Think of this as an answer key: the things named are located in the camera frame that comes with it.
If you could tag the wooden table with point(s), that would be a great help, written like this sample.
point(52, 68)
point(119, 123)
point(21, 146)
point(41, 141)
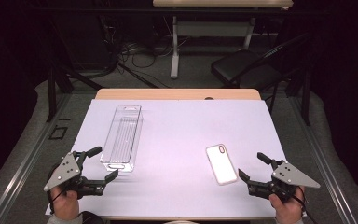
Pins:
point(167, 93)

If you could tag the white table sheet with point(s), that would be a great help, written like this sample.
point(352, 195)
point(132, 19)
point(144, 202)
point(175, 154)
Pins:
point(174, 149)

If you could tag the person's left hand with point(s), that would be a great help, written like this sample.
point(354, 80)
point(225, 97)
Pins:
point(64, 203)

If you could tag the black folding chair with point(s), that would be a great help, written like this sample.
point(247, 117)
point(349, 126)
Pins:
point(245, 67)

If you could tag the aluminium floor rail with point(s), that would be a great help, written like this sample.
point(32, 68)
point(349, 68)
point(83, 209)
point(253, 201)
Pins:
point(28, 158)
point(326, 161)

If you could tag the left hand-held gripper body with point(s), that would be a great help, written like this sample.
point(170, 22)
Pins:
point(62, 172)

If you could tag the white desk frame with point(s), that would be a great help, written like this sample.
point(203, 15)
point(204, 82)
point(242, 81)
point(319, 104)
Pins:
point(213, 29)

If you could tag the black floor bar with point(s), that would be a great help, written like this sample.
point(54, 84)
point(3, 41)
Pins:
point(138, 76)

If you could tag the person's right hand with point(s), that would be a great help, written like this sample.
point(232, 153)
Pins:
point(287, 210)

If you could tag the translucent white phone case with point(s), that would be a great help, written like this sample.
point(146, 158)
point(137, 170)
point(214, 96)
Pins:
point(221, 164)

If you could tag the black metal stand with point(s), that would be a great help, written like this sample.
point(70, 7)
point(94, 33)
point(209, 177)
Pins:
point(51, 93)
point(306, 93)

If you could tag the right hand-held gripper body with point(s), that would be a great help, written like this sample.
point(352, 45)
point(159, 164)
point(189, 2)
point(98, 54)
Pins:
point(287, 175)

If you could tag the black cabinet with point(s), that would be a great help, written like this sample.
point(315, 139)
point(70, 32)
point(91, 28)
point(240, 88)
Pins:
point(84, 40)

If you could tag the person's dark clothing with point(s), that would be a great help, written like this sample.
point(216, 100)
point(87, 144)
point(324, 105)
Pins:
point(91, 217)

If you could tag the clear plastic container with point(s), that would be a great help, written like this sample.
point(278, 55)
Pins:
point(122, 140)

